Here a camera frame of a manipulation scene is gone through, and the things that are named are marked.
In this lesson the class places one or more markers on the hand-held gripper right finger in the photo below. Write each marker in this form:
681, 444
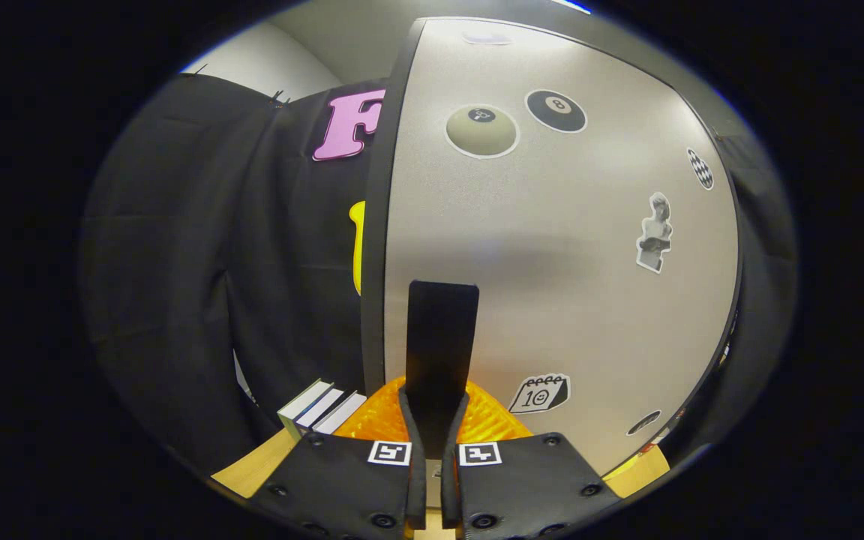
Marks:
529, 480

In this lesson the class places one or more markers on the dark grey shoe cabinet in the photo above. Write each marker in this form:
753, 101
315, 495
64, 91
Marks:
376, 262

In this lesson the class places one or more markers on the black backdrop cloth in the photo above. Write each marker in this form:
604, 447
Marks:
177, 262

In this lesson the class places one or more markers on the green and white book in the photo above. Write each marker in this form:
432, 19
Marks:
303, 401

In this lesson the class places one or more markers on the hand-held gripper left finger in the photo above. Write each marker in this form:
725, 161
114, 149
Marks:
342, 480

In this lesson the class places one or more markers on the blue spine book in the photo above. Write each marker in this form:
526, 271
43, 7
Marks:
321, 409

